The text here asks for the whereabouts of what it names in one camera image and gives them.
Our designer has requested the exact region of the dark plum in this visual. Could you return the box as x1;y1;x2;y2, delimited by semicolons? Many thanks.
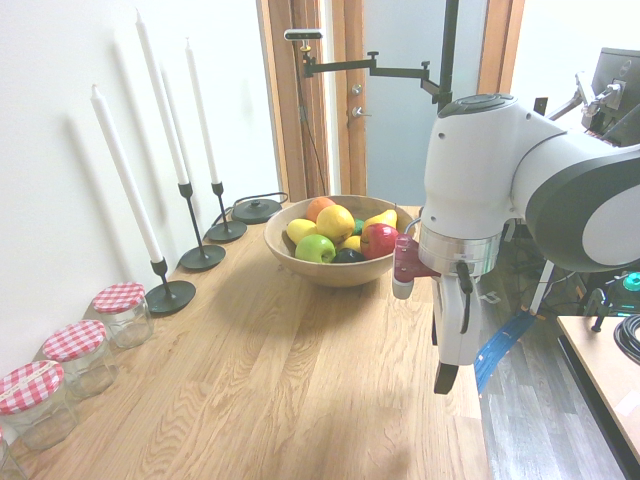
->
331;248;368;265

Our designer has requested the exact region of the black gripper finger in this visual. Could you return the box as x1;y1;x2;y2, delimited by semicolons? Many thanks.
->
434;361;459;396

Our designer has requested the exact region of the red apple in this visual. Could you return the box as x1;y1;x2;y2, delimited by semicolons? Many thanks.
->
359;223;400;261

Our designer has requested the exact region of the black kettle base cable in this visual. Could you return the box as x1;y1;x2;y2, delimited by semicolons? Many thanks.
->
211;191;290;229

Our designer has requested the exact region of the black candle holder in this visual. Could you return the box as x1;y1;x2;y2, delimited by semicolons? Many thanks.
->
205;180;249;245
177;181;227;273
144;256;198;317

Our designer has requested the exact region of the red mounted wrist camera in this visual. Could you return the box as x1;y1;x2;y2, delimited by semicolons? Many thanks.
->
391;232;443;301

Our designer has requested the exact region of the yellow pear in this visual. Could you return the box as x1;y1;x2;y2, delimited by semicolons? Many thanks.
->
361;208;399;234

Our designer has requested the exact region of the large round yellow fruit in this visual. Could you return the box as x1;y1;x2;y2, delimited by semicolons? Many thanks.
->
315;204;357;245

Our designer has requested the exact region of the black clamp stand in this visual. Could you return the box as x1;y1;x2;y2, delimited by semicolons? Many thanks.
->
583;286;617;334

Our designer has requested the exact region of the green apple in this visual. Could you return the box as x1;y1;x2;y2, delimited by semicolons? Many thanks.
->
294;234;337;265

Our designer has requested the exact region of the white taper candle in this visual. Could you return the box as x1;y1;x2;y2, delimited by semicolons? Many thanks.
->
184;37;222;186
134;8;191;187
89;83;165;265

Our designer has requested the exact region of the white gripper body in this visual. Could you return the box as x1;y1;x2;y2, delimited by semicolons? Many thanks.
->
431;272;486;367

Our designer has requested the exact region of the orange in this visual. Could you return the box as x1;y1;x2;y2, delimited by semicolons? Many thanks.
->
305;196;338;224

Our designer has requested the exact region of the grey stereo camera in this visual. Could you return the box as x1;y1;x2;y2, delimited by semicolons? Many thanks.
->
283;28;326;43

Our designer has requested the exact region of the black teal control device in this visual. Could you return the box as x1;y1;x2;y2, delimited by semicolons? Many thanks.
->
605;271;640;318

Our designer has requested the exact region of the wooden door frosted glass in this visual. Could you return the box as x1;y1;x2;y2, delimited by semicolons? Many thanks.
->
329;0;489;208

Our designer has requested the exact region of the blue floor tape strip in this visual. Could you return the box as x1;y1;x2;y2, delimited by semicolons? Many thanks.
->
473;308;537;397

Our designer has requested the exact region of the black coiled cable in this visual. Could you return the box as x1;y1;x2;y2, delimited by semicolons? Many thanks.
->
613;314;640;364

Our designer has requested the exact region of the yellow lemon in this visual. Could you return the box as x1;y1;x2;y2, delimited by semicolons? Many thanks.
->
286;218;320;247

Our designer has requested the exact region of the black round kettle base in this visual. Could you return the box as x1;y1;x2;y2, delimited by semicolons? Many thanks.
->
231;197;285;225

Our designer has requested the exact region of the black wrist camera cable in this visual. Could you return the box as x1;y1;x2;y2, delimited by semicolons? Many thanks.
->
453;260;474;336

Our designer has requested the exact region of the wooden fruit bowl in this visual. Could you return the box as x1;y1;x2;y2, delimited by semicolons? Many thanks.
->
263;194;419;289

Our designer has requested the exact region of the glass jar red checkered lid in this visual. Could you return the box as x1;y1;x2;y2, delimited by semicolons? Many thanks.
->
91;282;154;350
0;359;81;452
41;319;120;400

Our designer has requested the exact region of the black computer monitor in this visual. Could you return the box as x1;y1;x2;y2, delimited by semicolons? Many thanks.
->
591;47;640;149

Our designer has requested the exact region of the wooden side table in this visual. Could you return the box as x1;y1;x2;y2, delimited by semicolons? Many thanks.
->
556;314;640;479

